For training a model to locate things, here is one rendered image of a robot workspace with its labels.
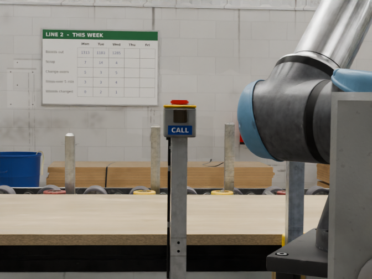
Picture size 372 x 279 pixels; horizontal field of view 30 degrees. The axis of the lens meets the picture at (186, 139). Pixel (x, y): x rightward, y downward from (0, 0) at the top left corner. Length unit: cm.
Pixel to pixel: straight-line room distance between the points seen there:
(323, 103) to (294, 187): 66
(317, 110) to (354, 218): 58
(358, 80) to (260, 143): 18
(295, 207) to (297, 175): 7
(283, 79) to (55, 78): 774
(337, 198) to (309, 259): 52
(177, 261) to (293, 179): 31
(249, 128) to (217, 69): 774
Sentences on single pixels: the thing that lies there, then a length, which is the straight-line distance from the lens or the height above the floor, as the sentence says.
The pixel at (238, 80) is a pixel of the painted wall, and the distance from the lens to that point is 874.
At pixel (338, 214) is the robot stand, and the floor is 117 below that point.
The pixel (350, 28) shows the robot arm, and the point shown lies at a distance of 106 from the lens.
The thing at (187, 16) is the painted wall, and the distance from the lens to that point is 873.
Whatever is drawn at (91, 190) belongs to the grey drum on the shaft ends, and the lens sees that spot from 303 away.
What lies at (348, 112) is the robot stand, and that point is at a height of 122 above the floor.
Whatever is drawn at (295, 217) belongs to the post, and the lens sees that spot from 157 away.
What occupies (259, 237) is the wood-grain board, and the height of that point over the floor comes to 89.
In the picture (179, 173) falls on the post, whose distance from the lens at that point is 152.
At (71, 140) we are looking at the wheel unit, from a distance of 262.
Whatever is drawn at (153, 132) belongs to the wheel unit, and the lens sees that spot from 260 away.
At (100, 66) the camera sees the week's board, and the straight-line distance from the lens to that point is 863.
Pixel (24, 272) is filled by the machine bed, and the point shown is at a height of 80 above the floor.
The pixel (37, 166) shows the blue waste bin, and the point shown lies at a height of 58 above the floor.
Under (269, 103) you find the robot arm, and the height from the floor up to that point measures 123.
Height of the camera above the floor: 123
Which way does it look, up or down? 3 degrees down
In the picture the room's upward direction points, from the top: 1 degrees clockwise
